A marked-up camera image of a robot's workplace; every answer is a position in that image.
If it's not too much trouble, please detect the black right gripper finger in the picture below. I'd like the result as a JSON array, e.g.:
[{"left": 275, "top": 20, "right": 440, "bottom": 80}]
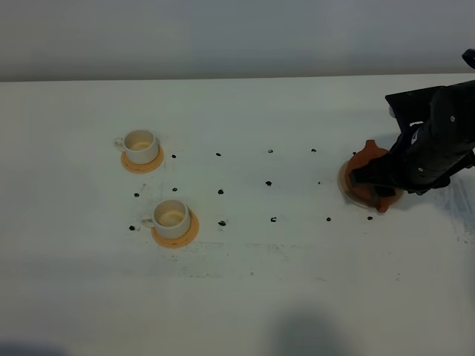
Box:
[
  {"left": 350, "top": 156, "right": 396, "bottom": 188},
  {"left": 369, "top": 185, "right": 396, "bottom": 201}
]

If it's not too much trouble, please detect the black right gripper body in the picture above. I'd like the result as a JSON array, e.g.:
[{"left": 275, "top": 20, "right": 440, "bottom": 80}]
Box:
[{"left": 384, "top": 81, "right": 474, "bottom": 193}]

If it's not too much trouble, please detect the brown clay teapot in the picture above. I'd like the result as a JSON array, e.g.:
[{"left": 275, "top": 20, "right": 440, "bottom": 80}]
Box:
[{"left": 345, "top": 139, "right": 390, "bottom": 214}]

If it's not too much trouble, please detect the cream round teapot coaster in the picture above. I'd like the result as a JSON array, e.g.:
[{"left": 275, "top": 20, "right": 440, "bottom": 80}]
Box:
[{"left": 338, "top": 160, "right": 404, "bottom": 210}]

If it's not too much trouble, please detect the near orange round coaster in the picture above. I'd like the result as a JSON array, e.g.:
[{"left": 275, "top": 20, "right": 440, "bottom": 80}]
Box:
[{"left": 151, "top": 211, "right": 200, "bottom": 248}]

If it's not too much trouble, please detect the orange round coaster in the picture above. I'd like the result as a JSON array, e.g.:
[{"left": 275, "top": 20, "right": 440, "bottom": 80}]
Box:
[
  {"left": 120, "top": 147, "right": 164, "bottom": 174},
  {"left": 151, "top": 211, "right": 200, "bottom": 248}
]

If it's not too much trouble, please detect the near white teacup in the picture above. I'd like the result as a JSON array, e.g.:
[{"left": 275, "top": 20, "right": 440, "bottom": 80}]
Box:
[{"left": 141, "top": 199, "right": 191, "bottom": 240}]

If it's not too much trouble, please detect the white teacup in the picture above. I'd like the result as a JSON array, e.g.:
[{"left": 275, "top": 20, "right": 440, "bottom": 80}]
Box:
[
  {"left": 141, "top": 199, "right": 191, "bottom": 240},
  {"left": 113, "top": 130, "right": 160, "bottom": 165}
]

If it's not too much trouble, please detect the far white teacup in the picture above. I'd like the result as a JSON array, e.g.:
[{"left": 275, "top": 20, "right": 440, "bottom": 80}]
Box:
[{"left": 113, "top": 130, "right": 160, "bottom": 165}]

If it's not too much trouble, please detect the far orange round coaster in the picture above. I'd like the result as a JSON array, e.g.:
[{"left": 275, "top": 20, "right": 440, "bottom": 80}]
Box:
[{"left": 120, "top": 147, "right": 164, "bottom": 174}]

